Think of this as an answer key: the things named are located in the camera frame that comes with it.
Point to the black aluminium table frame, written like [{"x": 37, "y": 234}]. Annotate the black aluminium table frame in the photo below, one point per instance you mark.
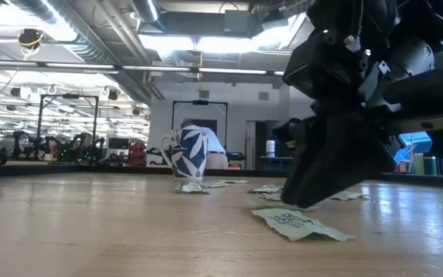
[{"x": 90, "y": 169}]

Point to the long ceiling light bar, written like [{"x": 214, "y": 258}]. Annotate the long ceiling light bar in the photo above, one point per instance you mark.
[{"x": 229, "y": 71}]

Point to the black background robot arms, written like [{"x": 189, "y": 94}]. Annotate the black background robot arms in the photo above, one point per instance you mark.
[{"x": 23, "y": 144}]

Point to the black metal frame rig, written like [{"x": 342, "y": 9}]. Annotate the black metal frame rig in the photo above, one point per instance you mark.
[
  {"x": 67, "y": 96},
  {"x": 200, "y": 102}
]

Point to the black ceiling dome device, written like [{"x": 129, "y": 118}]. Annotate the black ceiling dome device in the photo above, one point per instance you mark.
[{"x": 31, "y": 37}]

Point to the black cabinet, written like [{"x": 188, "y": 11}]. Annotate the black cabinet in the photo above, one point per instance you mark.
[{"x": 260, "y": 134}]

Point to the light green cup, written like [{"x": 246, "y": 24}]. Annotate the light green cup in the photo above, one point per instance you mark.
[{"x": 418, "y": 165}]

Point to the person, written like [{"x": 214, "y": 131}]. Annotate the person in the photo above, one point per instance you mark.
[{"x": 215, "y": 142}]

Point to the silvery sweetener packet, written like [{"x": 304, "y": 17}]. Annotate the silvery sweetener packet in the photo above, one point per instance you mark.
[{"x": 192, "y": 188}]

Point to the grey ceiling box unit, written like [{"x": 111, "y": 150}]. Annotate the grey ceiling box unit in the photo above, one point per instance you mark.
[{"x": 237, "y": 21}]

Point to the blue white leaf mug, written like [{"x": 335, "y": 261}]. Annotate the blue white leaf mug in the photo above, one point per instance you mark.
[{"x": 190, "y": 154}]

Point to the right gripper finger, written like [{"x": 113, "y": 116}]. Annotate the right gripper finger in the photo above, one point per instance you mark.
[{"x": 337, "y": 161}]

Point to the white wipes canister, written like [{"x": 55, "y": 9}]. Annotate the white wipes canister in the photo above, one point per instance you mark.
[{"x": 270, "y": 148}]

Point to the small white box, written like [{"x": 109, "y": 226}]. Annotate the small white box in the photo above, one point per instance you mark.
[{"x": 403, "y": 166}]

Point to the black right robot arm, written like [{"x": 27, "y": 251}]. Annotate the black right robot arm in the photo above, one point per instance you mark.
[{"x": 437, "y": 92}]

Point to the silver ventilation duct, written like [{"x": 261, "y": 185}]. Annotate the silver ventilation duct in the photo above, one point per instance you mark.
[{"x": 90, "y": 34}]

